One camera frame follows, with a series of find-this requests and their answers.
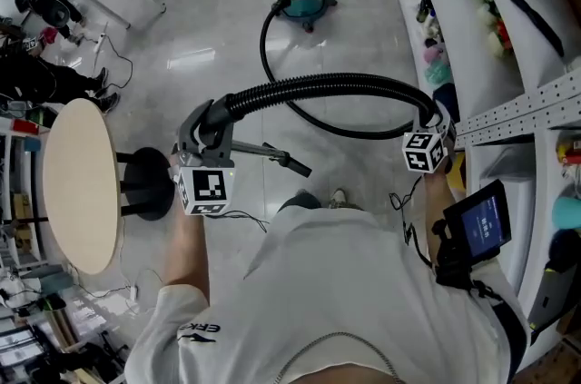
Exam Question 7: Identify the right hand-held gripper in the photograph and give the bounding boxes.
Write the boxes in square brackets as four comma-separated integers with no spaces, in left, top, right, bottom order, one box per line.
[401,101,458,174]

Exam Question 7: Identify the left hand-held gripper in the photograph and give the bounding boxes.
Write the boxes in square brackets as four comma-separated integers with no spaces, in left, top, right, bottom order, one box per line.
[170,99,238,217]

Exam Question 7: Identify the metal wand with black nozzle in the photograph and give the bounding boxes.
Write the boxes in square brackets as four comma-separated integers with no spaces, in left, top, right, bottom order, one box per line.
[230,139,314,180]

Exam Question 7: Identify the black corrugated vacuum hose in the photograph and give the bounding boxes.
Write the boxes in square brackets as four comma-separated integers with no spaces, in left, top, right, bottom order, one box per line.
[198,0,445,147]

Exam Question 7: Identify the person's left forearm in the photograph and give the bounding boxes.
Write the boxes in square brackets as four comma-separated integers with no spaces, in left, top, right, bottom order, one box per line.
[161,209,213,311]

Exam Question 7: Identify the person's right forearm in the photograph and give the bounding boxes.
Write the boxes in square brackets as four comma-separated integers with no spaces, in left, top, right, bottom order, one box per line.
[423,169,460,268]

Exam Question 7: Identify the dark blue soft item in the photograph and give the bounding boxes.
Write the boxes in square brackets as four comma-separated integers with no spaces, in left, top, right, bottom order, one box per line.
[430,81,462,123]

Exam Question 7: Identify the teal soft item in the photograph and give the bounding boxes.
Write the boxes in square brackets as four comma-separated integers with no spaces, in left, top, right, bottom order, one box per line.
[424,59,455,92]

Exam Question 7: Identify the white metal shelf rack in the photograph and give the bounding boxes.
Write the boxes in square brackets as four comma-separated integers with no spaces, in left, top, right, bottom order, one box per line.
[376,0,581,374]

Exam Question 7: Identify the yellow bin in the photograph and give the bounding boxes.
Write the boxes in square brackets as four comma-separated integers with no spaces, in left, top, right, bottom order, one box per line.
[447,151,468,193]

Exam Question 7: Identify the pink soft item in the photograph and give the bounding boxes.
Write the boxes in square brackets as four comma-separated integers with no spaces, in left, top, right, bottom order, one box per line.
[422,44,450,68]

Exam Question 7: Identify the artificial flowers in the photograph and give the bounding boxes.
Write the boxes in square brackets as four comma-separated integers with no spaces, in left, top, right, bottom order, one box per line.
[475,0,515,60]

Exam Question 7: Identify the dark blue trousers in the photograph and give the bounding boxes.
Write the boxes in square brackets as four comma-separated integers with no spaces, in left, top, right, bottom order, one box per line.
[276,189,324,214]

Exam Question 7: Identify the black handheld tool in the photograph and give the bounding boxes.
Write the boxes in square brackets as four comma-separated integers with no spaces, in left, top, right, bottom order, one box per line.
[509,0,567,60]

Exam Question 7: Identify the round wooden table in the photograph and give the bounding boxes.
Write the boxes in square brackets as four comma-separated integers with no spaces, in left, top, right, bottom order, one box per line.
[42,97,176,275]

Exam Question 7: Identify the white sneaker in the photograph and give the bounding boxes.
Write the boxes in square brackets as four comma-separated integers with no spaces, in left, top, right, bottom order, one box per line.
[328,186,350,212]

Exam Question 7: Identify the red box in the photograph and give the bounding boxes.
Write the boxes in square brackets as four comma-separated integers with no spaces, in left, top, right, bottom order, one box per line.
[11,117,43,134]

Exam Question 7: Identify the white t-shirt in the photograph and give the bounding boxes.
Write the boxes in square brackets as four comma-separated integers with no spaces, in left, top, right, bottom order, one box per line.
[123,203,533,384]

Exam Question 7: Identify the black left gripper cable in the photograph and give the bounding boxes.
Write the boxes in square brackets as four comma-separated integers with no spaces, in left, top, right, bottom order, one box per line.
[199,208,270,234]

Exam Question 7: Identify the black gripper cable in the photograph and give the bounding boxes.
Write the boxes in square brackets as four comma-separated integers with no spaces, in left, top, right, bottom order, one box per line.
[199,208,270,234]
[388,173,438,271]

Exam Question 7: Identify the black floor cable with adapter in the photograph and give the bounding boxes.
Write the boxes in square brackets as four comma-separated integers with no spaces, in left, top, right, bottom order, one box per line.
[104,44,135,98]

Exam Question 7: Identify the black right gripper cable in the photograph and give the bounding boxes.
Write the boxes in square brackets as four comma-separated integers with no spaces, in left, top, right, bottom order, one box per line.
[388,173,438,271]

